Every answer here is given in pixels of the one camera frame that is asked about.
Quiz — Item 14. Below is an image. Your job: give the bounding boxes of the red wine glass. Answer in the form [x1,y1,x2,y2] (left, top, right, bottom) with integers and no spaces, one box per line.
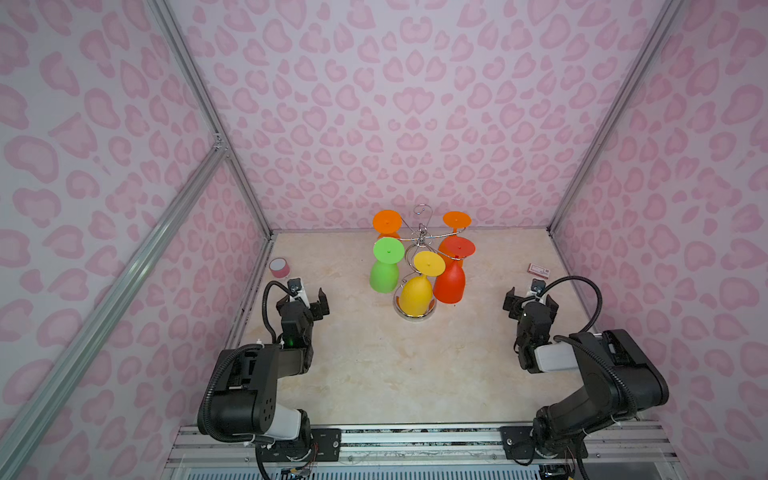
[433,236,476,304]

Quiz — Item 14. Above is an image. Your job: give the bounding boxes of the yellow wine glass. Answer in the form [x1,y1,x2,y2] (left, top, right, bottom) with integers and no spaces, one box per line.
[399,251,445,317]

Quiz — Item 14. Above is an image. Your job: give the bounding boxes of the orange wine glass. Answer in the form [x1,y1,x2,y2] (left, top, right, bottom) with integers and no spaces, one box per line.
[372,210,403,239]
[438,211,472,267]

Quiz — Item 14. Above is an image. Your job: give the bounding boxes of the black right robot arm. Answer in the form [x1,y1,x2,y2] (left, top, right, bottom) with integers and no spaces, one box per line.
[503,275,669,468]

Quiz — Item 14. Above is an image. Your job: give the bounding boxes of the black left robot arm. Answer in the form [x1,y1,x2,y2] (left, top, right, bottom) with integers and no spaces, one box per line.
[197,278,330,461]

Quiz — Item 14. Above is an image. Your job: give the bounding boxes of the green wine glass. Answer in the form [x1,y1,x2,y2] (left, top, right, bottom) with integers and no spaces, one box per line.
[369,237,405,293]

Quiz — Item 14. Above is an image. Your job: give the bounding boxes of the red white small box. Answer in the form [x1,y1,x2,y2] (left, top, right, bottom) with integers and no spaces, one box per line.
[527,263,551,279]

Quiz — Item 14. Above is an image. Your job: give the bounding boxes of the pink tape roll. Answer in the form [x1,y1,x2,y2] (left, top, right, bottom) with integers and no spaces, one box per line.
[268,257,290,279]

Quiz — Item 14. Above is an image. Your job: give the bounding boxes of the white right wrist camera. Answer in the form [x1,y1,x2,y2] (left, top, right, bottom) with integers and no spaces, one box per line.
[527,278,547,301]

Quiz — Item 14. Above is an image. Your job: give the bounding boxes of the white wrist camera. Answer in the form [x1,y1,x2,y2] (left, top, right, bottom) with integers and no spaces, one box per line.
[287,278,310,308]
[527,278,547,301]

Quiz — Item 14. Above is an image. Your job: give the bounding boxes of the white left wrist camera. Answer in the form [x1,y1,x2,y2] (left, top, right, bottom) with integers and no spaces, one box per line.
[287,278,310,308]

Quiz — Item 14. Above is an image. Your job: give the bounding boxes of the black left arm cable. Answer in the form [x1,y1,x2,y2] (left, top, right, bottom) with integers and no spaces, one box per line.
[261,280,295,346]

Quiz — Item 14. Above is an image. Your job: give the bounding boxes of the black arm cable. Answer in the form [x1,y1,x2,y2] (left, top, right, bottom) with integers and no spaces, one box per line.
[261,280,295,346]
[536,275,638,421]

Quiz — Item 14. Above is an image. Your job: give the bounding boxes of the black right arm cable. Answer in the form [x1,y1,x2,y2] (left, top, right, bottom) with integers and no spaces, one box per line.
[536,275,638,421]

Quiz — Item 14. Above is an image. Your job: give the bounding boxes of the chrome wire wine glass rack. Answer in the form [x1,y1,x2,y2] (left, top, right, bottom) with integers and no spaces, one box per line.
[392,203,453,323]

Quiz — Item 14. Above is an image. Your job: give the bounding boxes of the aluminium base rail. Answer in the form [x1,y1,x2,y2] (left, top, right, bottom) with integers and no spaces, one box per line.
[161,421,687,479]

